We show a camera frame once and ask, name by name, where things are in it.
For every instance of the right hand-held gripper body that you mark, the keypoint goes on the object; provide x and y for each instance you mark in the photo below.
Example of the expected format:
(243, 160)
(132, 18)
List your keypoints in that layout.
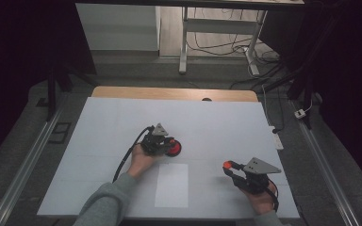
(256, 182)

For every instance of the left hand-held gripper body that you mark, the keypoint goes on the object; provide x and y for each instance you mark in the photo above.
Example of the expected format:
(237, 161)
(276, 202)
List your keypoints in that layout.
(154, 144)

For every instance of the round red ink pad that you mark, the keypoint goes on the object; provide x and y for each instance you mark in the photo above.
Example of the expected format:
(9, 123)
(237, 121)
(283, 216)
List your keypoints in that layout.
(175, 148)

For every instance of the small red ball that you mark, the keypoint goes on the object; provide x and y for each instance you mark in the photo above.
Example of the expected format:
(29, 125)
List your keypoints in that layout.
(227, 164)

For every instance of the person's right hand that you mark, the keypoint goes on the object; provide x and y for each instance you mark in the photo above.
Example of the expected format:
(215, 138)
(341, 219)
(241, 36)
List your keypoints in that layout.
(262, 202)

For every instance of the person's left hand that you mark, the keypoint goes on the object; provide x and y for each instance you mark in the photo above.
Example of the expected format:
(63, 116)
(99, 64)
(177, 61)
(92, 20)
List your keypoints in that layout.
(139, 163)

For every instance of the white sheet of paper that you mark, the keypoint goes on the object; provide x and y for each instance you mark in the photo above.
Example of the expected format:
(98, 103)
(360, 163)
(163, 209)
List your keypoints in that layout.
(171, 188)

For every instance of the white power strip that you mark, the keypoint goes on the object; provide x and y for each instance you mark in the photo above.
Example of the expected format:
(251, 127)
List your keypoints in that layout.
(277, 140)

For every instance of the black table grommet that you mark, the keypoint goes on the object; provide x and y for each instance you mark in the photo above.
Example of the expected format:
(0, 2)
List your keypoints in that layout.
(206, 99)

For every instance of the small white adapter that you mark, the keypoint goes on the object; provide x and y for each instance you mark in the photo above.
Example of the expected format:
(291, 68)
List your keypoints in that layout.
(300, 113)

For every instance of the white cabinet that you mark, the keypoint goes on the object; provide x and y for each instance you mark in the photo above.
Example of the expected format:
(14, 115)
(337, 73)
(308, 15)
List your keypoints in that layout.
(116, 28)

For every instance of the dark curtain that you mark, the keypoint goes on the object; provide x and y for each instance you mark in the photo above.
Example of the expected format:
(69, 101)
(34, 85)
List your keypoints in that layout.
(348, 62)
(19, 47)

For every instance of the metal floor rail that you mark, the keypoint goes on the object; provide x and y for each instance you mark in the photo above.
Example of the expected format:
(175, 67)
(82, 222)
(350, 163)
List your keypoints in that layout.
(323, 166)
(22, 169)

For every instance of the white desk frame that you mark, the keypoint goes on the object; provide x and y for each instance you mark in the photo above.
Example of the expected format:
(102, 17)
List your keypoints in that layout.
(220, 26)

